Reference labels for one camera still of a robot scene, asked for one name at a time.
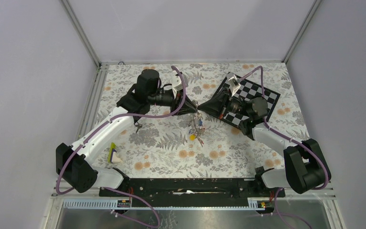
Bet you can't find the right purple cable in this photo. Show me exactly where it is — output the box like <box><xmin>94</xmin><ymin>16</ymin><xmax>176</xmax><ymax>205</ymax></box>
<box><xmin>236</xmin><ymin>65</ymin><xmax>330</xmax><ymax>229</ymax></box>

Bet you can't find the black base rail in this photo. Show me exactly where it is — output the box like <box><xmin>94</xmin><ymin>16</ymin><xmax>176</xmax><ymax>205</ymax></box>
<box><xmin>99</xmin><ymin>178</ymin><xmax>285</xmax><ymax>208</ymax></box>

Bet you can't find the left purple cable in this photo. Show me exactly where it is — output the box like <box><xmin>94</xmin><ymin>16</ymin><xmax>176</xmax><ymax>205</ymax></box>
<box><xmin>55</xmin><ymin>65</ymin><xmax>187</xmax><ymax>228</ymax></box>

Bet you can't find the floral tablecloth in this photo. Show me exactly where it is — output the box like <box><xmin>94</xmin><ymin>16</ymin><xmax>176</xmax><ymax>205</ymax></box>
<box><xmin>94</xmin><ymin>63</ymin><xmax>309</xmax><ymax>178</ymax></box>

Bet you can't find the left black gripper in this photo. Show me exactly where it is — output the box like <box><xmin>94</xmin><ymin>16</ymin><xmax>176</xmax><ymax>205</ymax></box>
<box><xmin>148</xmin><ymin>87</ymin><xmax>197</xmax><ymax>116</ymax></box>

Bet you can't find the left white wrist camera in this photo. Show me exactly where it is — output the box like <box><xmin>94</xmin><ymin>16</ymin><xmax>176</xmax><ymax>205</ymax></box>
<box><xmin>172</xmin><ymin>72</ymin><xmax>187</xmax><ymax>97</ymax></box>

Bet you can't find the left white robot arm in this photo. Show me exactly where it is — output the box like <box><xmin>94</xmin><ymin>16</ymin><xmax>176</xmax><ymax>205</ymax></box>
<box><xmin>55</xmin><ymin>66</ymin><xmax>197</xmax><ymax>196</ymax></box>

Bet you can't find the yellow white wedge block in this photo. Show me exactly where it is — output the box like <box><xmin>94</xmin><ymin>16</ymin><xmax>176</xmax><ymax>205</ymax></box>
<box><xmin>107</xmin><ymin>142</ymin><xmax>122</xmax><ymax>164</ymax></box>

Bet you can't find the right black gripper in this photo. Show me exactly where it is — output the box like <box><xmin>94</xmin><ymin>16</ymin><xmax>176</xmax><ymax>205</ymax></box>
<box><xmin>197</xmin><ymin>87</ymin><xmax>251</xmax><ymax>119</ymax></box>

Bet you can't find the small key with carabiner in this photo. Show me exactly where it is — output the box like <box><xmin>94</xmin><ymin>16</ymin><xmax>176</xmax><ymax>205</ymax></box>
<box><xmin>135</xmin><ymin>123</ymin><xmax>142</xmax><ymax>133</ymax></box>

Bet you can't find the black white chessboard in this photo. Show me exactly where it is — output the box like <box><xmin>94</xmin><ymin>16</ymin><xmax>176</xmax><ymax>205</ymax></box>
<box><xmin>213</xmin><ymin>73</ymin><xmax>281</xmax><ymax>128</ymax></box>

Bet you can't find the purple cable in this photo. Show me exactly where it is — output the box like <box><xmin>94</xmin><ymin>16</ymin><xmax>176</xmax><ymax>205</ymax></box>
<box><xmin>236</xmin><ymin>65</ymin><xmax>330</xmax><ymax>229</ymax></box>
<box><xmin>55</xmin><ymin>65</ymin><xmax>187</xmax><ymax>228</ymax></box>

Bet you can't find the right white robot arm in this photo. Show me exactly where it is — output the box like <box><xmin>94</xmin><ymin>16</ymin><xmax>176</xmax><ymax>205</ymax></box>
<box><xmin>198</xmin><ymin>88</ymin><xmax>330</xmax><ymax>197</ymax></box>

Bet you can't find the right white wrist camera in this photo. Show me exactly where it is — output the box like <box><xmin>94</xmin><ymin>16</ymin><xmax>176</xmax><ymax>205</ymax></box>
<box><xmin>226</xmin><ymin>72</ymin><xmax>241</xmax><ymax>97</ymax></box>

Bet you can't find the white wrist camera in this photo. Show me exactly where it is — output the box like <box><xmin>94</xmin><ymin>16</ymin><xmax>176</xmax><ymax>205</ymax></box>
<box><xmin>172</xmin><ymin>72</ymin><xmax>187</xmax><ymax>97</ymax></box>
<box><xmin>226</xmin><ymin>72</ymin><xmax>241</xmax><ymax>97</ymax></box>

